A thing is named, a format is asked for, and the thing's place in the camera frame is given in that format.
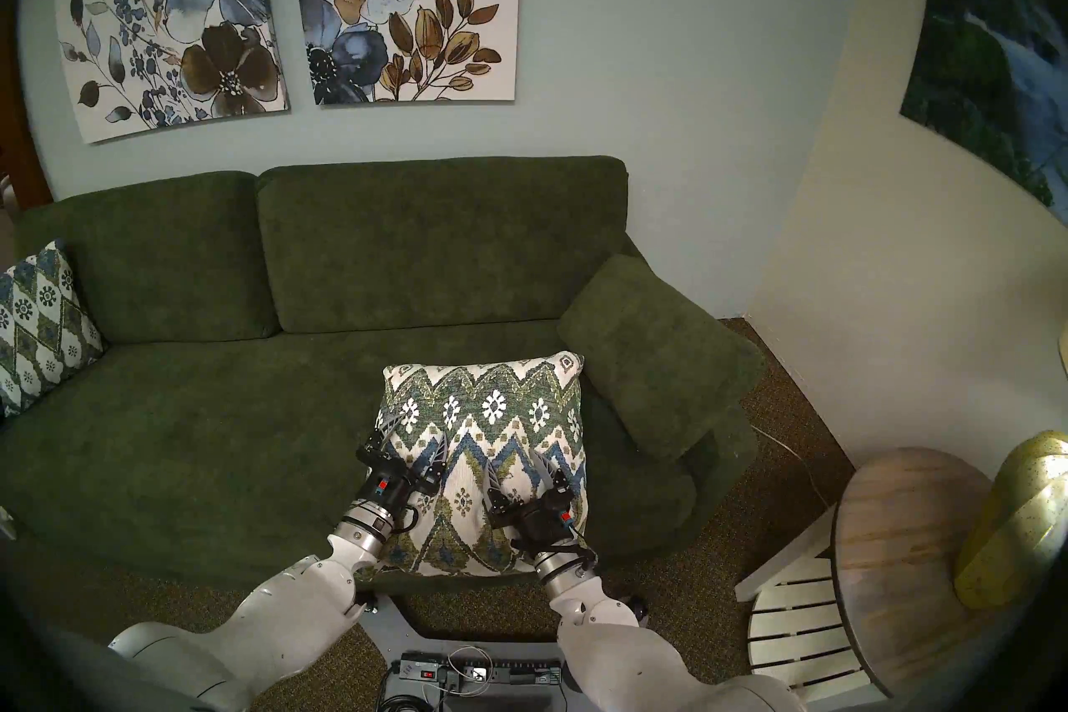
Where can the blue flower canvas painting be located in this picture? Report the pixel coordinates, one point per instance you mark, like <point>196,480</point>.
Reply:
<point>167,10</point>

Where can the yellow green speckled lamp base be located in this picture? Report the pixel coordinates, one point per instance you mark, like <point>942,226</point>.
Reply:
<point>1018,527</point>

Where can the black power strip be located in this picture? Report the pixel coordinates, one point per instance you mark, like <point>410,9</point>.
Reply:
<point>517,671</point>

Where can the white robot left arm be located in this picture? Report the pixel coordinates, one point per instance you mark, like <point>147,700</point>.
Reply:
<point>275,627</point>

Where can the waterfall landscape wall picture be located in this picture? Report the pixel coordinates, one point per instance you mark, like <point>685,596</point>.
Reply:
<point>984,68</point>

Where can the white slatted wooden chair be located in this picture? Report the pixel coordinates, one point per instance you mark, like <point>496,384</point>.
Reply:
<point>793,627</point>

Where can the narrow green sofa back cushion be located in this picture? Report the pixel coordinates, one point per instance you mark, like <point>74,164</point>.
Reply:
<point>158,260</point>

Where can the wide green sofa back cushion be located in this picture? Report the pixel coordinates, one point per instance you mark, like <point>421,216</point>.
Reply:
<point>442,243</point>

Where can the black base caster wheel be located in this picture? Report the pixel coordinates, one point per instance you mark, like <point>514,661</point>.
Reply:
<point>637,612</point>

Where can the brown wooden door frame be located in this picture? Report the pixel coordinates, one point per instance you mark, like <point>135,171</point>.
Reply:
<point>21,135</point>

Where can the grey robot base frame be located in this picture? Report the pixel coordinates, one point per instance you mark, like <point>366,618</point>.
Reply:
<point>392,635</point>

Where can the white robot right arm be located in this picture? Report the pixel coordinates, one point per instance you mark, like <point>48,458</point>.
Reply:
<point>634,660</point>

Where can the green sofa armrest bolster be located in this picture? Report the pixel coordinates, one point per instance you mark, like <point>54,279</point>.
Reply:
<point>659,360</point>

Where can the round wooden side table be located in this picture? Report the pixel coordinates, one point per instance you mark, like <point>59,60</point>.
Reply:
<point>901,577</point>

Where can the small blue white patterned cushion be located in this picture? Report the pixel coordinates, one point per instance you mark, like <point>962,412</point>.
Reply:
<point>37,327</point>

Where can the dark green fabric sofa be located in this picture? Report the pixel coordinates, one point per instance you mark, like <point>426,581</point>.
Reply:
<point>167,435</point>

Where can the white bracket piece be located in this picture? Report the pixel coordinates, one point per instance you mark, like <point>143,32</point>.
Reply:
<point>7,523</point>

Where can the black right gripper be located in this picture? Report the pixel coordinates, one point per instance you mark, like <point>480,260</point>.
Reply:
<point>538,523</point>

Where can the large green white patterned cushion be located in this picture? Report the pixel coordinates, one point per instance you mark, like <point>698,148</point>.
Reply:
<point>492,418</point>

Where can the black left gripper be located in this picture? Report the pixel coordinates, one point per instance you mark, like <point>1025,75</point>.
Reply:
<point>388,489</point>

